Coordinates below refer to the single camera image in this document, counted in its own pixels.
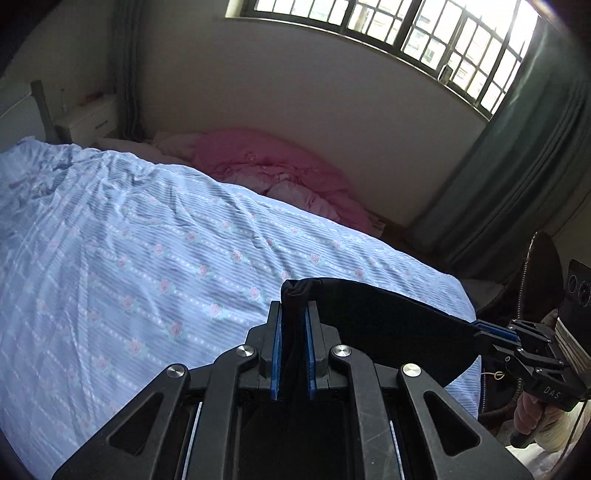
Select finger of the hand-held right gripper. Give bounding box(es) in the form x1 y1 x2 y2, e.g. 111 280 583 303
475 320 556 345
471 333 526 366

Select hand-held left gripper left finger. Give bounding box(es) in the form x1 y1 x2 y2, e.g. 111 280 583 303
52 300 284 480

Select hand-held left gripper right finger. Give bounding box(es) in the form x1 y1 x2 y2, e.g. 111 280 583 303
305 300 532 480

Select black pants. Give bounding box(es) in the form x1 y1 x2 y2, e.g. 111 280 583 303
281 277 483 402

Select person's right hand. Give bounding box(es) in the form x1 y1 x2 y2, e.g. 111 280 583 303
513 392 575 446

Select bed with blue striped sheet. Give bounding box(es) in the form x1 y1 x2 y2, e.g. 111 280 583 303
0 138 483 462

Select pink blanket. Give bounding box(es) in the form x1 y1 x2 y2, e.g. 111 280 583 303
95 129 384 236

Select white nightstand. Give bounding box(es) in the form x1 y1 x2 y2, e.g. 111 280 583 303
54 92 122 146

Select barred window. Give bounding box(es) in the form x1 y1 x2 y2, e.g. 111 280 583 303
224 0 541 121

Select grey padded headboard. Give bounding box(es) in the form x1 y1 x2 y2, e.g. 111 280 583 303
0 80 58 154

